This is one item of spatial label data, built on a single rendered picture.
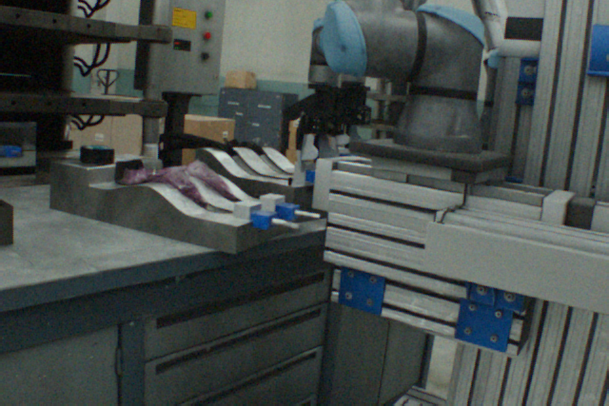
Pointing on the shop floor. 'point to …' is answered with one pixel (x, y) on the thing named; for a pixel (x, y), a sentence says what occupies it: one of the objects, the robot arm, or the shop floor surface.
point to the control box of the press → (185, 53)
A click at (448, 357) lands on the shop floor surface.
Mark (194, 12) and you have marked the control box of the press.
